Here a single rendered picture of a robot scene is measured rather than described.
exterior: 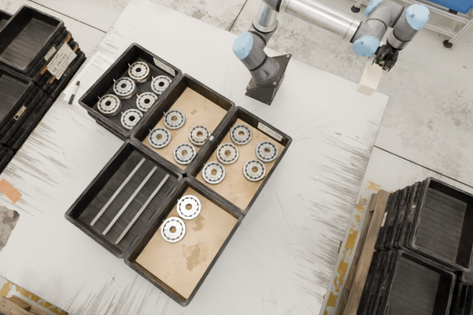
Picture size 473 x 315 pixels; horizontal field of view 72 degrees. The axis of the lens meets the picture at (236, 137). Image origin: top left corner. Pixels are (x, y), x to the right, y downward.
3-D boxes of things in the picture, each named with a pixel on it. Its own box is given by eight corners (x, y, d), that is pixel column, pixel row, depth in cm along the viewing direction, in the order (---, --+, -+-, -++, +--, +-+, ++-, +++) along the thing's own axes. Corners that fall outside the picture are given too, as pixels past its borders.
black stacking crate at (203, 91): (186, 84, 165) (184, 72, 154) (235, 114, 160) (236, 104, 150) (135, 146, 153) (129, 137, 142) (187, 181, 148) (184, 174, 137)
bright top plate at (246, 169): (252, 155, 149) (253, 154, 148) (269, 169, 147) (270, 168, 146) (238, 171, 146) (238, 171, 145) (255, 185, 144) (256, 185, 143)
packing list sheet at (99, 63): (94, 50, 183) (94, 49, 182) (131, 65, 180) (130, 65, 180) (59, 98, 172) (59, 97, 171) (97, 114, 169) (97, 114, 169)
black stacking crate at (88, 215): (135, 147, 152) (128, 138, 142) (186, 181, 148) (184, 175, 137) (74, 219, 140) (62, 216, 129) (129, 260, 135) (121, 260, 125)
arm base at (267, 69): (261, 64, 174) (250, 50, 169) (284, 60, 163) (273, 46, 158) (250, 86, 169) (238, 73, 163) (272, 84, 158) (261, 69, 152)
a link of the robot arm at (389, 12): (364, 12, 108) (395, 26, 107) (377, -13, 111) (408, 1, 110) (356, 27, 116) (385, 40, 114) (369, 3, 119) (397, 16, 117)
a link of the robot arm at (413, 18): (411, -3, 108) (436, 8, 107) (395, 20, 119) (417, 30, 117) (402, 13, 106) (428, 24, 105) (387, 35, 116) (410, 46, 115)
